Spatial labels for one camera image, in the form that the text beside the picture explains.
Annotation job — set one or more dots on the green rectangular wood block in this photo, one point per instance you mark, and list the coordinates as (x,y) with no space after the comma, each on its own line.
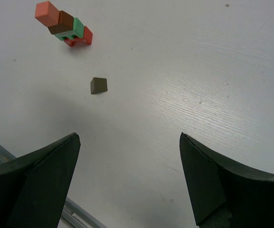
(76,32)

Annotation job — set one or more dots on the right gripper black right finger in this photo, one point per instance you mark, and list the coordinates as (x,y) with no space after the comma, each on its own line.
(223,192)

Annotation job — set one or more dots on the olive roof wood block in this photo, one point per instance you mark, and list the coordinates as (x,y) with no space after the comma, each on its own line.
(98,85)

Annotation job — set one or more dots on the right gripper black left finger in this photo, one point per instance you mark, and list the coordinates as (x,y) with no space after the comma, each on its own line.
(34,187)

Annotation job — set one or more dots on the salmon cube wood block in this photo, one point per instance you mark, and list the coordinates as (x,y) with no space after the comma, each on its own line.
(47,14)

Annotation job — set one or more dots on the aluminium table edge rail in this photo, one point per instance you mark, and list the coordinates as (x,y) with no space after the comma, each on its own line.
(73,215)

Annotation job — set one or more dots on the brown wood block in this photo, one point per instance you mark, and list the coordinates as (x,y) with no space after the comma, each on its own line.
(65,23)

